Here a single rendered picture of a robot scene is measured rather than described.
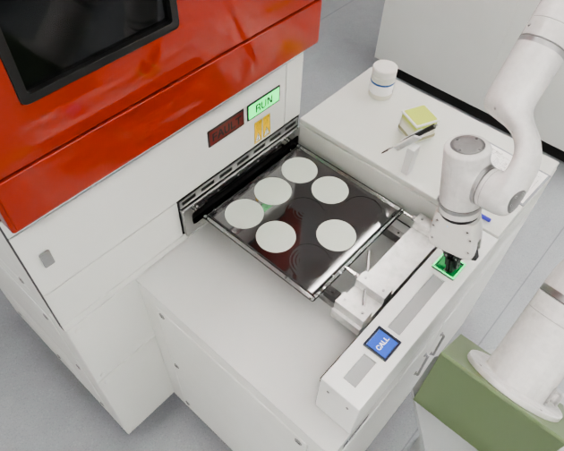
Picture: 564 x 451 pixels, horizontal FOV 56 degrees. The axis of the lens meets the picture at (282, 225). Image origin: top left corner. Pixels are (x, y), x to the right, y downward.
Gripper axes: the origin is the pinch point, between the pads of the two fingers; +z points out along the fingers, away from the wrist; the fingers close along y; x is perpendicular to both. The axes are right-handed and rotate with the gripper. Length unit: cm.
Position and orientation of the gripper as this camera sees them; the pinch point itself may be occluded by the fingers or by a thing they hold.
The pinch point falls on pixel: (452, 261)
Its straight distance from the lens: 124.5
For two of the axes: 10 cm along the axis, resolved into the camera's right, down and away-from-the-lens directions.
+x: 6.7, -5.7, 4.8
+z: 1.3, 7.3, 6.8
